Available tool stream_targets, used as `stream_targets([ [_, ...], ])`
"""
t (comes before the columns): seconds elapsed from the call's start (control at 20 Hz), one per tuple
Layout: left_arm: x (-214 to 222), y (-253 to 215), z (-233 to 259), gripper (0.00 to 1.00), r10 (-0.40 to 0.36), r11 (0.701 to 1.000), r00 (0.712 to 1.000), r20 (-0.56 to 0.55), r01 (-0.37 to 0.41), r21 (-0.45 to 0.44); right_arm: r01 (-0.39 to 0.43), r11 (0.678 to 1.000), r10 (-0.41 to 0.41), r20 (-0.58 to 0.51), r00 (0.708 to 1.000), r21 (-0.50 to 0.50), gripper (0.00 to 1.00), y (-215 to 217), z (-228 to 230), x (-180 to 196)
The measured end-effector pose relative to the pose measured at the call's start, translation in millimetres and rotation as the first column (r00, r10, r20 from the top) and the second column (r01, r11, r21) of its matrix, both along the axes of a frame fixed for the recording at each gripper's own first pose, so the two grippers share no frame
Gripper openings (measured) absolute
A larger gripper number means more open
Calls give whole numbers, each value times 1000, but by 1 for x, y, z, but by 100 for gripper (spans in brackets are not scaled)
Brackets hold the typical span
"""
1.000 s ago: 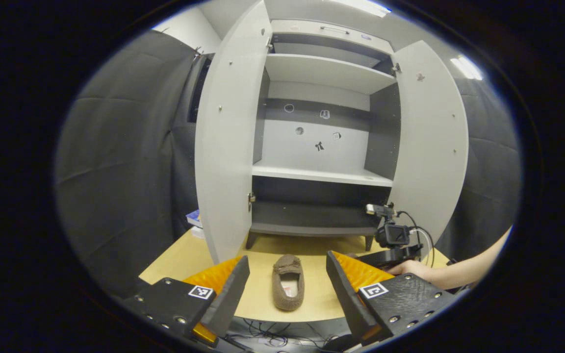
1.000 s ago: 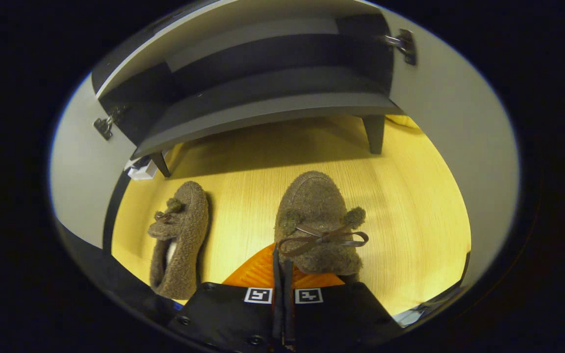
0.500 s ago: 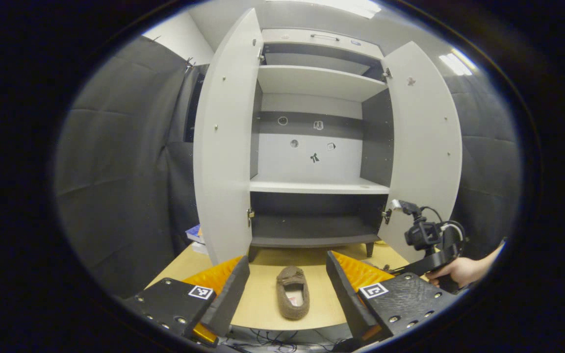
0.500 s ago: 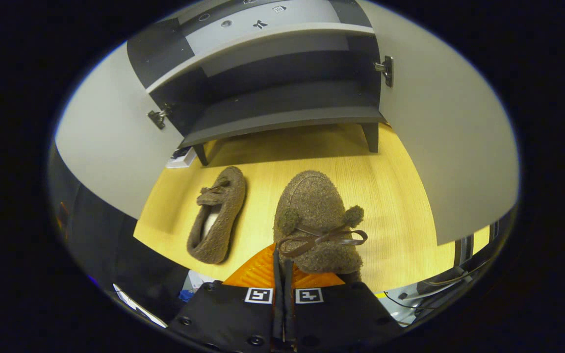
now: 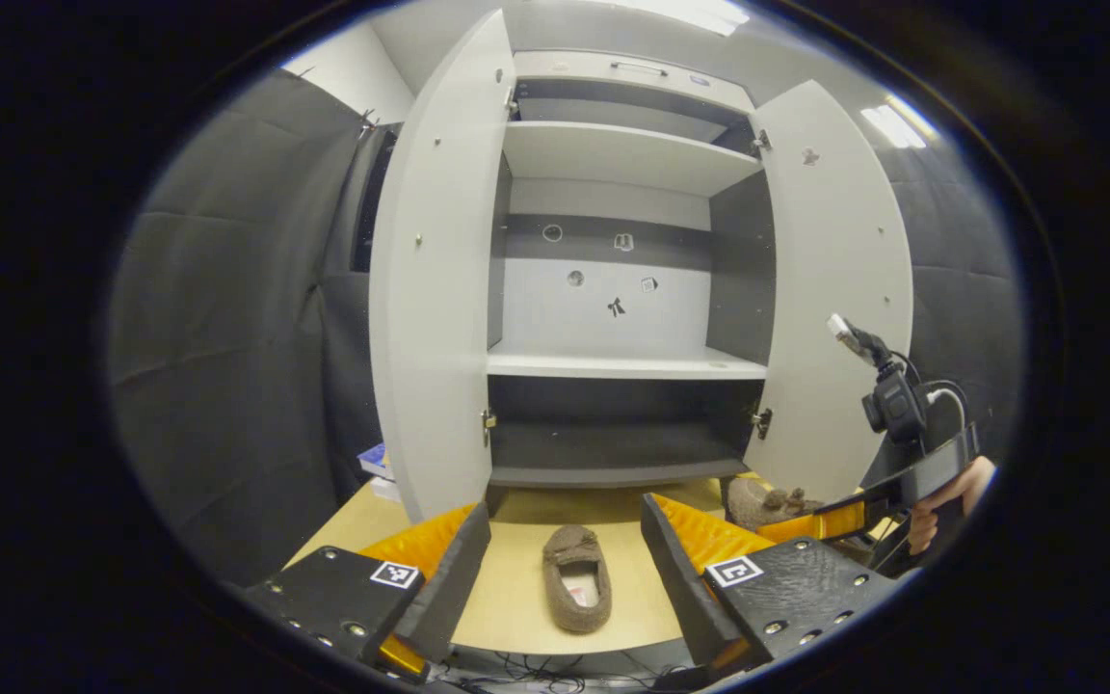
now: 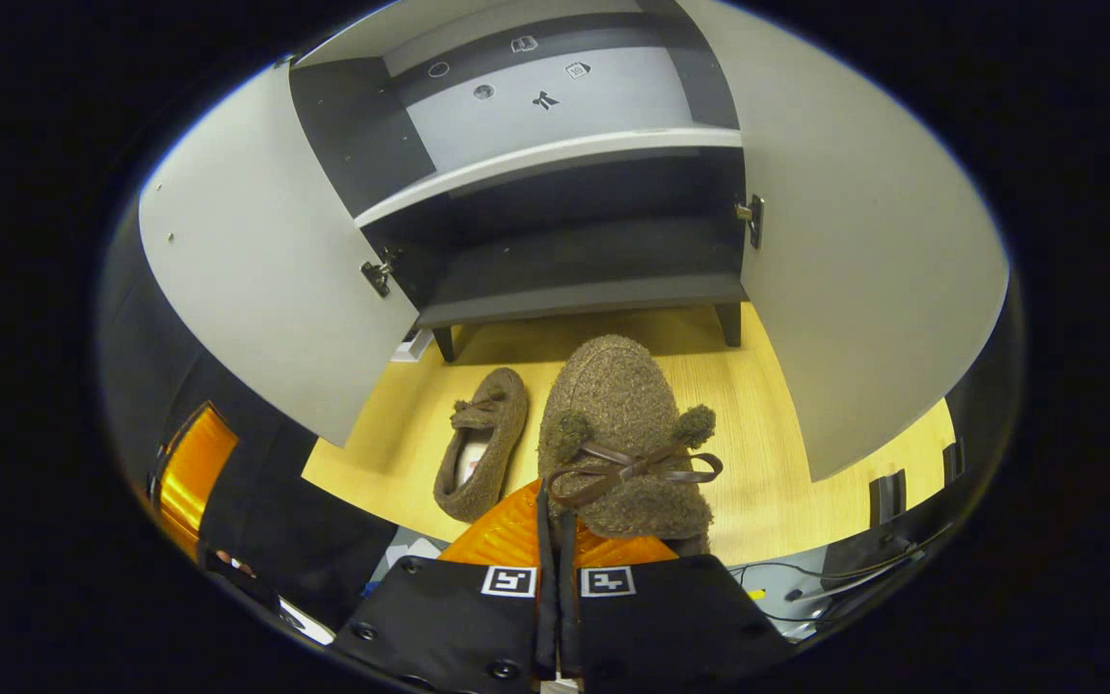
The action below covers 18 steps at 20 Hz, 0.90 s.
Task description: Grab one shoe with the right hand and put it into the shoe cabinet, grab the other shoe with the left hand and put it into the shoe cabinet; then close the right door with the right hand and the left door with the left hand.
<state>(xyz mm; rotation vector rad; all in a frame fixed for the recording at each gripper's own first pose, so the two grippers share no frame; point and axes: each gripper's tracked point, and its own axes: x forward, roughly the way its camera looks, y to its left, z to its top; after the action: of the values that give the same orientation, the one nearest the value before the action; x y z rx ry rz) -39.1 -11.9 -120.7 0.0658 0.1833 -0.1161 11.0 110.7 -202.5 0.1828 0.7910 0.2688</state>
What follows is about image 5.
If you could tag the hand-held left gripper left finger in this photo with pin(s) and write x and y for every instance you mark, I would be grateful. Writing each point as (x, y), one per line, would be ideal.
(454, 588)

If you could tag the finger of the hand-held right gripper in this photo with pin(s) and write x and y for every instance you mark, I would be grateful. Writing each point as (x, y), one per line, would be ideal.
(810, 526)

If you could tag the white cabinet shelf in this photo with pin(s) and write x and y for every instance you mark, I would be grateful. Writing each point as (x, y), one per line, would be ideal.
(613, 364)
(613, 154)

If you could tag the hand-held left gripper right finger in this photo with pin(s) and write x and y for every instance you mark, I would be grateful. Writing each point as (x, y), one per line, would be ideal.
(680, 578)

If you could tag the stack of books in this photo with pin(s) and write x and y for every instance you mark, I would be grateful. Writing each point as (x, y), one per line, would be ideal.
(377, 463)

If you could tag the white shoe cabinet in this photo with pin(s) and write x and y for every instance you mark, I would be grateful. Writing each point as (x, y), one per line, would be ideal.
(565, 318)

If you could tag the brown fuzzy shoe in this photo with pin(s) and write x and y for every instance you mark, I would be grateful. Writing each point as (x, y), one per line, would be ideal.
(574, 569)
(757, 501)

